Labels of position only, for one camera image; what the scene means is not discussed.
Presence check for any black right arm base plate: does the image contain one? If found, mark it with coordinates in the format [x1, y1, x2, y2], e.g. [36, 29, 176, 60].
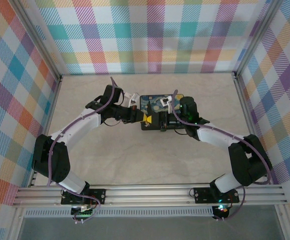
[193, 185, 241, 204]

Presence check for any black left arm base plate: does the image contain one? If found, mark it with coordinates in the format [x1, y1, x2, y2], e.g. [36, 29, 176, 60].
[60, 187, 107, 206]

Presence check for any long aluminium mounting rail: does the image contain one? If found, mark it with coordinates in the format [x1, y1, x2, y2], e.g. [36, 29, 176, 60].
[11, 184, 289, 208]

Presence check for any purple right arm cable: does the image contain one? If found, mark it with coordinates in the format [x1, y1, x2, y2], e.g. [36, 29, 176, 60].
[171, 89, 273, 222]

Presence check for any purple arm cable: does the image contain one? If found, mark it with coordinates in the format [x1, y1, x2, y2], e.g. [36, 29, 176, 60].
[171, 89, 273, 222]
[46, 76, 119, 225]

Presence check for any grey slotted cable duct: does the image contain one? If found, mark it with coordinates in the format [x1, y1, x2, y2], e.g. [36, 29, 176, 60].
[24, 208, 215, 218]

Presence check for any aluminium frame post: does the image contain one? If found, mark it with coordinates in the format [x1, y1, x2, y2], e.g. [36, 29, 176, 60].
[234, 0, 283, 79]
[10, 0, 64, 84]

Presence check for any black controller board with LED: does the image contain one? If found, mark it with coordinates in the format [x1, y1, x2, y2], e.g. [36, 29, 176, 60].
[70, 204, 96, 219]
[213, 203, 230, 219]

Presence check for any aluminium side floor rail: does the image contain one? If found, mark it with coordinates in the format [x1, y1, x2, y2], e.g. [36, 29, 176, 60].
[234, 72, 276, 186]
[27, 74, 64, 188]

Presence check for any starry night painted box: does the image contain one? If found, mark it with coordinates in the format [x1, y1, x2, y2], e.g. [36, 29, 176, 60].
[139, 93, 186, 132]

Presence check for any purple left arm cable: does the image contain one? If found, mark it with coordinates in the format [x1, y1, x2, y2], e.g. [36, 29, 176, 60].
[46, 76, 119, 225]

